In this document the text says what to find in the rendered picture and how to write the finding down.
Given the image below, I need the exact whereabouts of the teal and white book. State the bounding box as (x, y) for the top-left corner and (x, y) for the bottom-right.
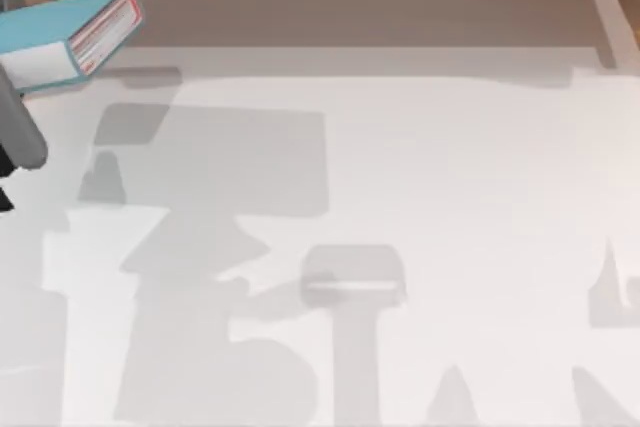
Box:
(0, 0), (145, 96)

